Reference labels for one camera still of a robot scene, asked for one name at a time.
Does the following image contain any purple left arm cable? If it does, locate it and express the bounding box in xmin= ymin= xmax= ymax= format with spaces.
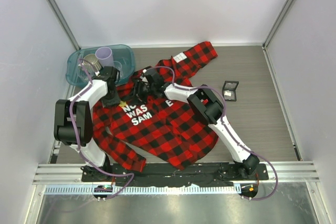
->
xmin=77 ymin=58 xmax=136 ymax=201

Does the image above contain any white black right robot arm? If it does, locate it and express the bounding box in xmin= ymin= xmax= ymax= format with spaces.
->
xmin=131 ymin=67 xmax=260 ymax=179

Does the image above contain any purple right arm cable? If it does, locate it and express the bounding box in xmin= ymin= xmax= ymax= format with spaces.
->
xmin=146 ymin=66 xmax=278 ymax=201

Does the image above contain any aluminium front frame rail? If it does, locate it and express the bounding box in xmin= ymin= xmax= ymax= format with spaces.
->
xmin=33 ymin=161 xmax=320 ymax=185

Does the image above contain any grey ribbed ceramic mug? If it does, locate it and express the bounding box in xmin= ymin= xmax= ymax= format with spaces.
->
xmin=81 ymin=54 xmax=102 ymax=74

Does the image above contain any teal plastic bin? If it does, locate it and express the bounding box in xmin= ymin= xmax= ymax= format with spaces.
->
xmin=66 ymin=44 xmax=135 ymax=88

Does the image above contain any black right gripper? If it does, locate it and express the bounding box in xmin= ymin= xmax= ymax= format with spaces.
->
xmin=124 ymin=80 xmax=155 ymax=106

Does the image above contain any small black jewellery box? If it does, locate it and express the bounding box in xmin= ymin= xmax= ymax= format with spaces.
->
xmin=222 ymin=81 xmax=239 ymax=102

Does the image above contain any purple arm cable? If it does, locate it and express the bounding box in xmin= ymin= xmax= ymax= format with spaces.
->
xmin=77 ymin=58 xmax=136 ymax=201
xmin=146 ymin=66 xmax=278 ymax=201

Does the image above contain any lilac plastic cup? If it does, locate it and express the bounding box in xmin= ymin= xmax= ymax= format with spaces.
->
xmin=95 ymin=47 xmax=114 ymax=67

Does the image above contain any red black plaid shirt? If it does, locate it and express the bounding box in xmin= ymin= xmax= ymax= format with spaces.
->
xmin=92 ymin=40 xmax=220 ymax=171

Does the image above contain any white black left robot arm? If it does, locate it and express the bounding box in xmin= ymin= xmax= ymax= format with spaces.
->
xmin=54 ymin=67 xmax=120 ymax=182

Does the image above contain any white slotted cable duct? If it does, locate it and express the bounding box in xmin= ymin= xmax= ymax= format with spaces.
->
xmin=44 ymin=184 xmax=241 ymax=195

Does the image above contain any clear drinking glass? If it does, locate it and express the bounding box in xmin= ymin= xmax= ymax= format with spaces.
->
xmin=113 ymin=61 xmax=123 ymax=78

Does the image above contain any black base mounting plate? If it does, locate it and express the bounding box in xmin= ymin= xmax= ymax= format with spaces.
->
xmin=80 ymin=162 xmax=269 ymax=187

